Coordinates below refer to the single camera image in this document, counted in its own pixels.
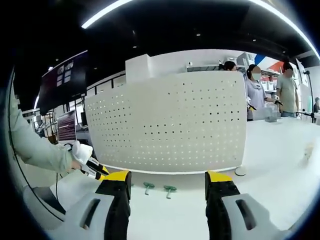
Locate thin black cable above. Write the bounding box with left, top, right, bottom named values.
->
left=55, top=171, right=63, bottom=202

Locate white perforated mounting plate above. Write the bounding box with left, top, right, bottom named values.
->
left=84, top=70, right=248, bottom=174

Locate clear plastic box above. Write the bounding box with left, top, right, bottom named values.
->
left=264, top=106, right=281, bottom=123

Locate large black wall screen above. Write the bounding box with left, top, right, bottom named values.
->
left=39, top=49, right=89, bottom=115

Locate ceiling light strip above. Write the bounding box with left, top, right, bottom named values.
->
left=81, top=0, right=137, bottom=30

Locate black tripod stand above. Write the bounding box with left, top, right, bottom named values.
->
left=294, top=70, right=320, bottom=124

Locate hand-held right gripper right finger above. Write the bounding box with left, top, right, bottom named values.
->
left=204, top=170, right=285, bottom=240

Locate small monitor screen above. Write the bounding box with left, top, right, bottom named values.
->
left=57, top=110, right=77, bottom=143

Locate white round plate foot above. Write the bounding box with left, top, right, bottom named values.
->
left=234, top=166, right=248, bottom=177

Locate green hook assembly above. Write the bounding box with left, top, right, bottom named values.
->
left=163, top=184, right=178, bottom=200
left=143, top=181, right=156, bottom=197

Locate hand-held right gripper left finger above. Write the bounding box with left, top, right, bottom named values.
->
left=48, top=169, right=133, bottom=240

